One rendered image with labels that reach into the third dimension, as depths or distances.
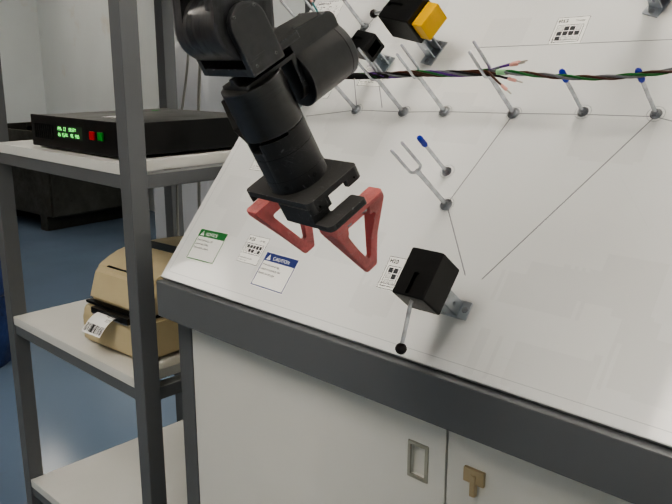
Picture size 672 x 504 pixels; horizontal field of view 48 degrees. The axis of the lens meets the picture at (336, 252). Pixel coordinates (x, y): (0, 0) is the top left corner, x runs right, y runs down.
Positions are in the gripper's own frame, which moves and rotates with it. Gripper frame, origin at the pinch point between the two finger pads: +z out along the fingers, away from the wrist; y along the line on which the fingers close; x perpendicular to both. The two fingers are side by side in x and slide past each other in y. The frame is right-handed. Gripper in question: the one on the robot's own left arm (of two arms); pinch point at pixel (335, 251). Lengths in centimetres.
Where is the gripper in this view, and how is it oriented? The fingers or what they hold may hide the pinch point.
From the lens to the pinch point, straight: 76.4
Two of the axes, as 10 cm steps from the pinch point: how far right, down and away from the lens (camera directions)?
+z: 3.8, 7.7, 5.2
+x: -6.7, 6.1, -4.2
